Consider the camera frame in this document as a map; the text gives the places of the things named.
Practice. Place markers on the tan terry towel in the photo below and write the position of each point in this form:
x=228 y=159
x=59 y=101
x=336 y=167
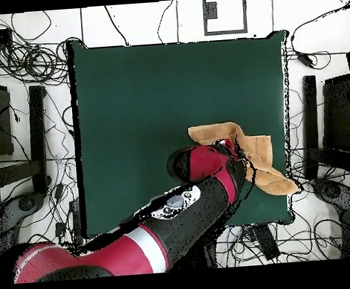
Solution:
x=262 y=159

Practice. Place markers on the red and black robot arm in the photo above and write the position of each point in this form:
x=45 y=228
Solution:
x=168 y=219

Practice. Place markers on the long black power strip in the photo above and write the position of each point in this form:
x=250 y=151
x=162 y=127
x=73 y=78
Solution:
x=266 y=242

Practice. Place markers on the dark green tablecloth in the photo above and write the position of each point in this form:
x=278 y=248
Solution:
x=130 y=109

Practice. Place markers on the black power adapter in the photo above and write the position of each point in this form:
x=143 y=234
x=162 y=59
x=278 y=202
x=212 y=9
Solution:
x=305 y=60

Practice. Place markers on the grey stand base black knob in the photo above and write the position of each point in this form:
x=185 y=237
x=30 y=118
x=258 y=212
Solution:
x=7 y=215
x=345 y=196

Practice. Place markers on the small black adapter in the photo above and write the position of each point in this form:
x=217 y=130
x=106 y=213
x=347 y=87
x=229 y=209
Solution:
x=60 y=229

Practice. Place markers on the black stand frame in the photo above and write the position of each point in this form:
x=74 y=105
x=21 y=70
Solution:
x=311 y=111
x=38 y=139

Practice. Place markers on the grey rectangular frame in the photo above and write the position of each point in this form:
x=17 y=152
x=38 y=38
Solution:
x=226 y=31

